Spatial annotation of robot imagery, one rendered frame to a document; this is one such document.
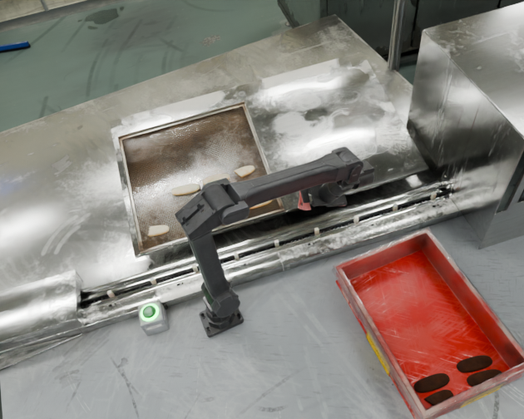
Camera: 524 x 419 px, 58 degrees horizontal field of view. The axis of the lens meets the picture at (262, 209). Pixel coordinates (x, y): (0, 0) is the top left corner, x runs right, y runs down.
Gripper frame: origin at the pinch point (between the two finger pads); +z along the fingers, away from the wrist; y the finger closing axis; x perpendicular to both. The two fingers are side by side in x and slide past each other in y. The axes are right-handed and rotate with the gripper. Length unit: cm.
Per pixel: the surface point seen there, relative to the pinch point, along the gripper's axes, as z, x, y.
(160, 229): 31, 6, -41
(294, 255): 13.0, -12.6, -4.1
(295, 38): 50, 100, 43
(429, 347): -8, -48, 20
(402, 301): -2.2, -34.2, 20.1
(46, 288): 40, -6, -78
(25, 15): 277, 290, -82
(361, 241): 4.8, -12.9, 16.4
